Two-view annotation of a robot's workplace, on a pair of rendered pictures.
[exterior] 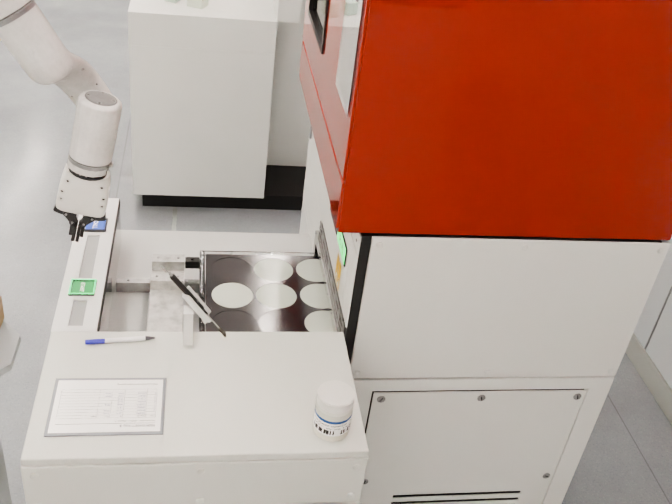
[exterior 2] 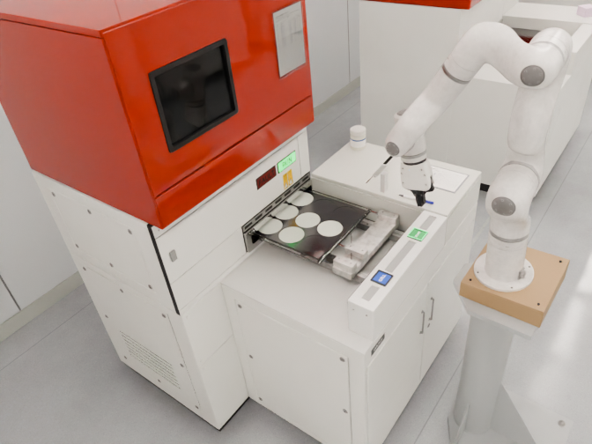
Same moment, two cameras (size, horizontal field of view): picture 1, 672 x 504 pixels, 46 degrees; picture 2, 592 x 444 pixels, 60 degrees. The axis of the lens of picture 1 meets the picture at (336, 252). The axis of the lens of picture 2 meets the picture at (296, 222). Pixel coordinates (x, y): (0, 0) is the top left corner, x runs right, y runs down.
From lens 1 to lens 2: 2.95 m
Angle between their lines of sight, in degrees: 94
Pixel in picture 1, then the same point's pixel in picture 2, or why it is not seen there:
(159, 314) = (374, 238)
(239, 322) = (341, 213)
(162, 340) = (395, 194)
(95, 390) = (440, 183)
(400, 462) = not seen: hidden behind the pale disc
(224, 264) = (314, 247)
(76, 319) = (430, 220)
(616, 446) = not seen: hidden behind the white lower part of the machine
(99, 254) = (394, 255)
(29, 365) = not seen: outside the picture
